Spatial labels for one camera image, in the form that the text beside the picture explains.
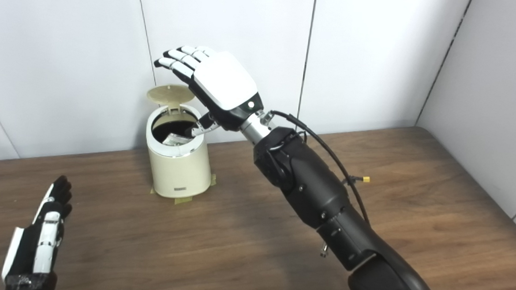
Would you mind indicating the white green milk carton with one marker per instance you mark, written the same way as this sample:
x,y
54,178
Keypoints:
x,y
176,139

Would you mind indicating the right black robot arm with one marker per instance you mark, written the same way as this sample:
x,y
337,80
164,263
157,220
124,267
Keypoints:
x,y
317,192

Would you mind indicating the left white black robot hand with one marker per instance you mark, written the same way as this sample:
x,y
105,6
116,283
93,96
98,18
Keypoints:
x,y
27,248

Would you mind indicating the cream-colored round bin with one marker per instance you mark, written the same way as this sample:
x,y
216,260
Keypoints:
x,y
179,172

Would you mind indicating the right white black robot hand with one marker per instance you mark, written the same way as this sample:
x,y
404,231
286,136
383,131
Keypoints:
x,y
226,83

